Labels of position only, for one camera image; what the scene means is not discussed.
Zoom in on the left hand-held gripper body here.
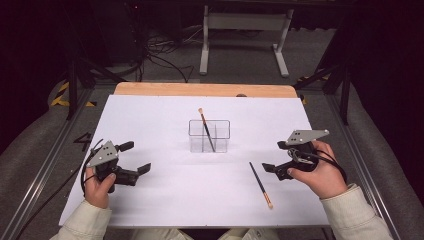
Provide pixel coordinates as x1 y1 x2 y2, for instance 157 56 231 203
85 139 126 195

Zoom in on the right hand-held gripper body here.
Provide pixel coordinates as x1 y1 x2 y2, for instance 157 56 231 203
282 128 331 174

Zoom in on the makeup brush black handle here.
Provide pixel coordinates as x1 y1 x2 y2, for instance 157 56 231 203
197 107 217 153
248 161 274 210

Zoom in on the clear acrylic organizer box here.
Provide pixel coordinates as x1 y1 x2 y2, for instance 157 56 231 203
188 119 231 154

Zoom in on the person's left hand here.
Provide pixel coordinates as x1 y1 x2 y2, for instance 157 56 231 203
83 165 117 210

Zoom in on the person's right hand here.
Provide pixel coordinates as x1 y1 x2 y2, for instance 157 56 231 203
286 140 349 201

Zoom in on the white table mat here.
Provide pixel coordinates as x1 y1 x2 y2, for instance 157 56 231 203
58 94 331 229

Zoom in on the black tripod stand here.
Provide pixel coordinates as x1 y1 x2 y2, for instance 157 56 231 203
64 54 128 121
293 63 351 126

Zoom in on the person's left leg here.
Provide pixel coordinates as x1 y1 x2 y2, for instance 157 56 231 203
130 227 194 240

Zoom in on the person's leg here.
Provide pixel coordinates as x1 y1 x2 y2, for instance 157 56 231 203
218 227 278 240
130 227 194 240

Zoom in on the person's right leg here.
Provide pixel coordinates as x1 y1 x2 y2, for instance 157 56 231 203
218 227 278 240

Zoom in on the yellow black floor tape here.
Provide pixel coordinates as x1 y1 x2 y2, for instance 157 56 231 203
49 81 98 108

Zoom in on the grey metal stand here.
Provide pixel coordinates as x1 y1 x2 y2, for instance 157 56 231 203
199 4 295 78

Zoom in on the right hand-held gripper black cable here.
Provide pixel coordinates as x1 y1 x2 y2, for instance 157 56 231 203
288 148 348 184

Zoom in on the hand-held gripper black cable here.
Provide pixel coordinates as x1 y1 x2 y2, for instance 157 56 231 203
14 138 105 240
288 148 348 184

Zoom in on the aluminium frame rail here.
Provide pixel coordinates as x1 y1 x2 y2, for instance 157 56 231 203
324 93 403 240
0 87 96 240

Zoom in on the left hand-held gripper black cable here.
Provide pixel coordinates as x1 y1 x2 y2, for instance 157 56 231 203
14 138 105 240

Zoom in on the tangle of black floor cables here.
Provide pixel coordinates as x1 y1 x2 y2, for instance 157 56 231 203
133 24 204 84

